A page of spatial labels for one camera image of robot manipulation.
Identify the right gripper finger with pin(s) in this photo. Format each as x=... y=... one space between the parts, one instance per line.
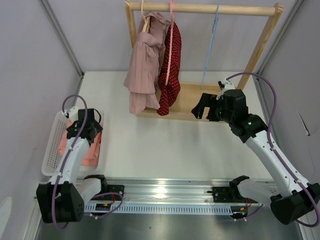
x=206 y=101
x=212 y=114

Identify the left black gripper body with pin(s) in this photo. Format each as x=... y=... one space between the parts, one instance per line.
x=97 y=127

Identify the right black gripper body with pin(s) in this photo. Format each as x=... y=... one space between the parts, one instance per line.
x=224 y=115

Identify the salmon pink skirt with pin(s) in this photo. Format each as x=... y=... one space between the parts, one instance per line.
x=91 y=158

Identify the blue wire hanger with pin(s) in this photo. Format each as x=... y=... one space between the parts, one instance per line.
x=213 y=32

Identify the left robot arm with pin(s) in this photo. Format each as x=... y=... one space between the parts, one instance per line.
x=60 y=200

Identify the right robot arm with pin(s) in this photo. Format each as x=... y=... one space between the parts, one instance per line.
x=295 y=196

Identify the beige wooden hanger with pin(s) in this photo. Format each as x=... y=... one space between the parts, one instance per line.
x=146 y=19

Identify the pink plastic hanger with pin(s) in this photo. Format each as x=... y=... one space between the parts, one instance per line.
x=172 y=21

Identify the wooden clothes rack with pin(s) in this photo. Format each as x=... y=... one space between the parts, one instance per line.
x=191 y=92

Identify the white plastic basket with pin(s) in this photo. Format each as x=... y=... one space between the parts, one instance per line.
x=52 y=157

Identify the red polka dot garment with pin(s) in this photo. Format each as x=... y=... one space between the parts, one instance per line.
x=169 y=93

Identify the dusty pink hanging garment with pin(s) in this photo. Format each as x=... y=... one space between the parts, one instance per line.
x=145 y=63

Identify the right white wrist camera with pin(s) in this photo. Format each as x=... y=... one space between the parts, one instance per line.
x=224 y=86

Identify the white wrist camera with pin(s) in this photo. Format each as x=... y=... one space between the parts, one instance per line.
x=71 y=114
x=224 y=86

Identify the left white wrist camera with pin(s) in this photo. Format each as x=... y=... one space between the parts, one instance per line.
x=71 y=114

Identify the aluminium mounting rail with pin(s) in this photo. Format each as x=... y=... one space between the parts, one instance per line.
x=169 y=196

